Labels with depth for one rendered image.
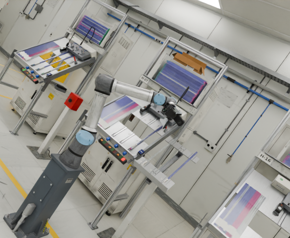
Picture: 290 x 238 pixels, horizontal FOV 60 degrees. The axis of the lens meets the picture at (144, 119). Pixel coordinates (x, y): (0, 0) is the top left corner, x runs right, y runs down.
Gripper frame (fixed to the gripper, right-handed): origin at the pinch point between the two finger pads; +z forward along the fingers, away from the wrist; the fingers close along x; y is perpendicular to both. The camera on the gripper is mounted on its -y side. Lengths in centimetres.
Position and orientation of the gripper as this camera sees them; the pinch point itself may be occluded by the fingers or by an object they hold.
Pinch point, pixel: (172, 122)
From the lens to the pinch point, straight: 153.5
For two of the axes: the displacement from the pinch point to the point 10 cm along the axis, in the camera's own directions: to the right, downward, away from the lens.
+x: 7.2, -6.1, -3.4
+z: -1.1, 3.8, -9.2
